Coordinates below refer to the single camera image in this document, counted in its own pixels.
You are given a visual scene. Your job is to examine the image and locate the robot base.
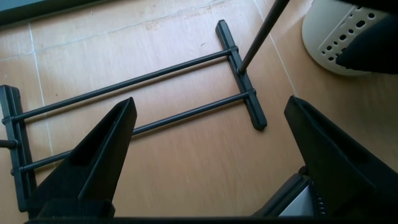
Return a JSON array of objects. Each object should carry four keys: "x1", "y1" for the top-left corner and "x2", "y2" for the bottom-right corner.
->
[{"x1": 252, "y1": 166, "x2": 327, "y2": 218}]

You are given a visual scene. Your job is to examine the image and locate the window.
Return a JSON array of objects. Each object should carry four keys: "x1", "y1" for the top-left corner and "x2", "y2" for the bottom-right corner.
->
[{"x1": 0, "y1": 0, "x2": 103, "y2": 26}]

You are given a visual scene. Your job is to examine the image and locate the black garment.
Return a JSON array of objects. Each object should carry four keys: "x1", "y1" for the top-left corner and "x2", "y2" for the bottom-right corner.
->
[{"x1": 335, "y1": 0, "x2": 398, "y2": 75}]

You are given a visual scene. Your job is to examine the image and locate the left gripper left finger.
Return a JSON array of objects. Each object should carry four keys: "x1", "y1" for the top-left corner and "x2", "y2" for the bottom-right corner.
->
[{"x1": 24, "y1": 96, "x2": 138, "y2": 218}]

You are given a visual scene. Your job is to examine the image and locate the black clothes rack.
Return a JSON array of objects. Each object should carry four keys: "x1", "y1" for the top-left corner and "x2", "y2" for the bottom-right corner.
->
[{"x1": 0, "y1": 0, "x2": 290, "y2": 213}]

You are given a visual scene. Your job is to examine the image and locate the white laundry basket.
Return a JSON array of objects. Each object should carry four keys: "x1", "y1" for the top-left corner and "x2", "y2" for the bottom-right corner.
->
[{"x1": 301, "y1": 0, "x2": 389, "y2": 77}]

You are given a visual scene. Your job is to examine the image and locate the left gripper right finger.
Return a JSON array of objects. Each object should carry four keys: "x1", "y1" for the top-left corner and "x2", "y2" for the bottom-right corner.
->
[{"x1": 284, "y1": 95, "x2": 398, "y2": 218}]

